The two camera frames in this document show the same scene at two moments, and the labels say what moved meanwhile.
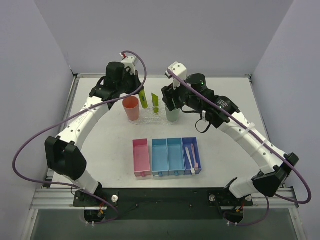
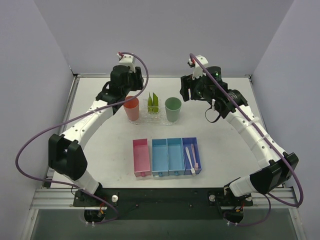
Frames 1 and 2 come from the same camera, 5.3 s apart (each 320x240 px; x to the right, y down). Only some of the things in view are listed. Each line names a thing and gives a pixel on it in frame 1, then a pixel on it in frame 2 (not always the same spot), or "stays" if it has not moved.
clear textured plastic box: [147, 114] stays
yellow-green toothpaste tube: [143, 99] to [150, 106]
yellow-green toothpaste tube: [155, 103] to [150, 104]
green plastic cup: [172, 116] stays
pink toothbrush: [196, 165] stays
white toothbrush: [192, 169] stays
